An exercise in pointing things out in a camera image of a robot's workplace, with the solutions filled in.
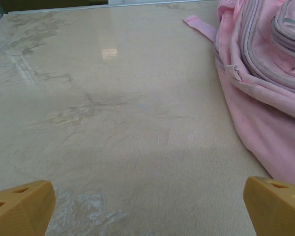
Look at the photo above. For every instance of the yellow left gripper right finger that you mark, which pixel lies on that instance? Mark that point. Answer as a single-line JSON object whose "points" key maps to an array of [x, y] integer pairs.
{"points": [[275, 211]]}

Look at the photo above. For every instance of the aluminium table frame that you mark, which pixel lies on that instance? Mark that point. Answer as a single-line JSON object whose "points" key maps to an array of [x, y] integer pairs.
{"points": [[137, 3]]}

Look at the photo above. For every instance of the pink school backpack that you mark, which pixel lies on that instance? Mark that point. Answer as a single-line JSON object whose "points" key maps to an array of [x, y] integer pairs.
{"points": [[265, 105]]}

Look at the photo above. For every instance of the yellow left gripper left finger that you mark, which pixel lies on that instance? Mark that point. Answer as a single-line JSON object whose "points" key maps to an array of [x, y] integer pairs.
{"points": [[17, 211]]}

